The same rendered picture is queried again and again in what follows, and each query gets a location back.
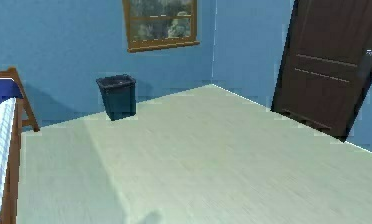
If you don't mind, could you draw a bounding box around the dark blue trash can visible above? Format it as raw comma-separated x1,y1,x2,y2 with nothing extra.
95,73,138,122

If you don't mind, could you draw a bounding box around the wooden framed window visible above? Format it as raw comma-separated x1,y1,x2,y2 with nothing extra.
122,0,201,54

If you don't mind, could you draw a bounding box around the dark brown room door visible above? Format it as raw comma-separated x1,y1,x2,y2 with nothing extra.
270,0,372,142

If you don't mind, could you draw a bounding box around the wooden bed with striped sheet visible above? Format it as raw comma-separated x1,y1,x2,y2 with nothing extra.
0,67,41,224

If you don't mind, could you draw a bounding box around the dark blue pillow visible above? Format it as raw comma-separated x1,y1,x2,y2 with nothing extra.
0,78,24,108

